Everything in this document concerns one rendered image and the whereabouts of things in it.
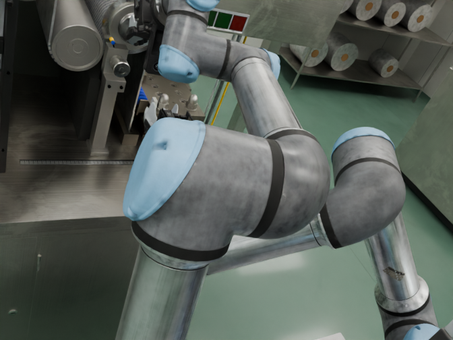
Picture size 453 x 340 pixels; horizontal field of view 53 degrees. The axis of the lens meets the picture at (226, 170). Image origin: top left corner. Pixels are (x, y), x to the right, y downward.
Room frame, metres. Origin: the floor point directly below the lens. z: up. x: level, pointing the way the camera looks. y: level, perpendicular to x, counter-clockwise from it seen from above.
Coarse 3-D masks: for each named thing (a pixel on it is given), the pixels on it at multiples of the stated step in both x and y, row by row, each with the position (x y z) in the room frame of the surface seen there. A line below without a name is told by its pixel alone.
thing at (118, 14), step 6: (126, 6) 1.01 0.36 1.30; (132, 6) 1.02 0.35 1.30; (120, 12) 1.00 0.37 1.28; (126, 12) 1.01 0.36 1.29; (132, 12) 1.02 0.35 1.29; (114, 18) 1.00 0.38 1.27; (120, 18) 1.01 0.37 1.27; (114, 24) 1.00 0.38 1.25; (114, 30) 1.00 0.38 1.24; (114, 36) 1.00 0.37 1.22; (120, 36) 1.01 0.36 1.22; (120, 42) 1.01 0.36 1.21; (126, 42) 1.02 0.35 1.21; (132, 48) 1.03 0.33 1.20; (138, 48) 1.04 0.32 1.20
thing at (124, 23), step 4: (124, 16) 1.01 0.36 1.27; (128, 16) 1.01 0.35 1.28; (124, 20) 1.00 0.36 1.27; (128, 20) 1.01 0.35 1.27; (136, 20) 1.02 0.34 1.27; (120, 24) 1.00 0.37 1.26; (124, 24) 1.00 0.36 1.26; (128, 24) 1.01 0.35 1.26; (120, 28) 1.00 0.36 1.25; (124, 28) 1.01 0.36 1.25; (120, 32) 1.00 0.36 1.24; (124, 32) 1.01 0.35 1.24; (124, 36) 1.01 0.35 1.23; (124, 40) 1.01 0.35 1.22
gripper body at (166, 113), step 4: (160, 112) 0.88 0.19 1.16; (164, 112) 0.88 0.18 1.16; (168, 112) 0.89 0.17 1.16; (188, 112) 0.92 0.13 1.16; (160, 116) 0.88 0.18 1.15; (164, 116) 0.86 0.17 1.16; (168, 116) 0.87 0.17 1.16; (172, 116) 0.88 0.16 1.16; (176, 116) 0.90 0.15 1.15; (180, 116) 0.90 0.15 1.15; (184, 116) 0.91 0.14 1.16; (188, 116) 0.92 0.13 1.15; (156, 120) 0.89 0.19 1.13; (192, 120) 0.90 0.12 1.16
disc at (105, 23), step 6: (120, 0) 1.01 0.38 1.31; (126, 0) 1.02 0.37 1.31; (132, 0) 1.03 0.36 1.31; (138, 0) 1.04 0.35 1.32; (114, 6) 1.00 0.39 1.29; (120, 6) 1.01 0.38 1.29; (108, 12) 1.00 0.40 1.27; (114, 12) 1.01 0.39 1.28; (102, 18) 0.99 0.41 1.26; (108, 18) 1.00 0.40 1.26; (102, 24) 0.99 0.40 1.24; (108, 24) 1.00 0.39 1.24; (102, 30) 1.00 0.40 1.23; (108, 30) 1.00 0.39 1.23; (108, 36) 1.00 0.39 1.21; (144, 48) 1.06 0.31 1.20
